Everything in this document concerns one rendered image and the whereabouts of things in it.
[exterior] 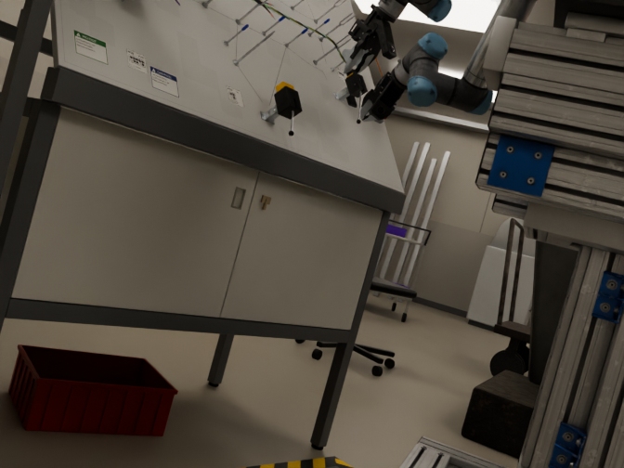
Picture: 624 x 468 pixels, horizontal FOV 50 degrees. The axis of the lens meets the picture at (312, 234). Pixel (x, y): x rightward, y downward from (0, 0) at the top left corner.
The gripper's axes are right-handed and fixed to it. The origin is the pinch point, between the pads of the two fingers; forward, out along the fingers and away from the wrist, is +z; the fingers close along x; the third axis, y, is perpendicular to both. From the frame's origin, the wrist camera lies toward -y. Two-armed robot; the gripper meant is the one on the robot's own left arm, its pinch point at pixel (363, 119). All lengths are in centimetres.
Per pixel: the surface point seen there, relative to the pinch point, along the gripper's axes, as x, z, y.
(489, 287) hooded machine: -303, 409, 348
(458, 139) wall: -199, 424, 533
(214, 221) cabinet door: 18, 4, -58
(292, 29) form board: 32.8, 0.9, 11.9
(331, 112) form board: 8.8, 3.3, -3.2
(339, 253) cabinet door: -18.5, 20.8, -29.8
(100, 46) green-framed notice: 59, -24, -57
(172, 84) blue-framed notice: 45, -18, -49
